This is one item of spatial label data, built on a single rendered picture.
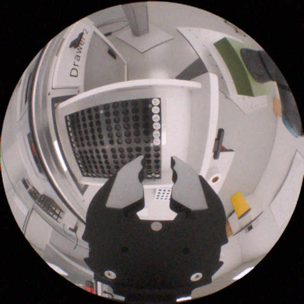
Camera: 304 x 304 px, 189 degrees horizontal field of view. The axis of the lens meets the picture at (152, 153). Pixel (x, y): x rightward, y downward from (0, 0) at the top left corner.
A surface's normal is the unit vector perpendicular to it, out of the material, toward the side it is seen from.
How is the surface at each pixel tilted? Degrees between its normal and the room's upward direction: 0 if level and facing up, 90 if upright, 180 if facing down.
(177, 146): 0
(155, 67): 0
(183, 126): 0
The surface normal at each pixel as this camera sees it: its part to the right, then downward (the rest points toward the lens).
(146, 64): 0.00, 0.47
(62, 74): 1.00, -0.04
